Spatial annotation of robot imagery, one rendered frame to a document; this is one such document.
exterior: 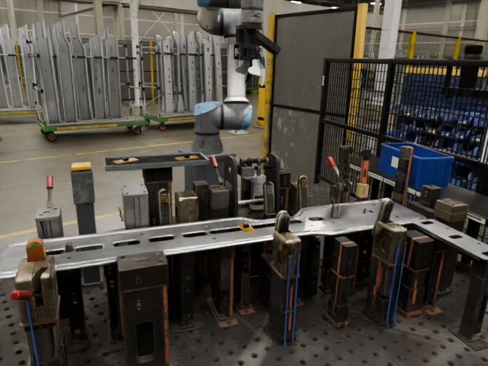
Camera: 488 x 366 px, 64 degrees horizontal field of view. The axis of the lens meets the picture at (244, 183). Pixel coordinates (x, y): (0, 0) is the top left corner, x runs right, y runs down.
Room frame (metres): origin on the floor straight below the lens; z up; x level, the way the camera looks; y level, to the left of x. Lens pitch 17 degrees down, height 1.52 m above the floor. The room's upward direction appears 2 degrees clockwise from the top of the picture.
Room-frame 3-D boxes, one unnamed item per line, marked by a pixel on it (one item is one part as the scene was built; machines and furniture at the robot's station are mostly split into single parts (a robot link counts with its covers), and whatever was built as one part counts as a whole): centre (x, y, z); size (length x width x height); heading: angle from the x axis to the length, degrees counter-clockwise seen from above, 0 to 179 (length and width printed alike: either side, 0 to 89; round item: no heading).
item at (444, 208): (1.33, -0.75, 0.88); 0.08 x 0.08 x 0.36; 21
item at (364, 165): (1.53, -0.48, 0.95); 0.03 x 0.01 x 0.50; 111
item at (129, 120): (7.83, 3.04, 0.88); 1.91 x 1.00 x 1.76; 124
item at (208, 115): (1.84, 0.17, 1.27); 0.13 x 0.12 x 0.14; 98
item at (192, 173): (1.84, 0.18, 0.90); 0.21 x 0.21 x 0.40; 37
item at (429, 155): (1.74, -0.76, 1.09); 0.30 x 0.17 x 0.13; 14
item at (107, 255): (1.17, 0.01, 1.00); 1.38 x 0.22 x 0.02; 111
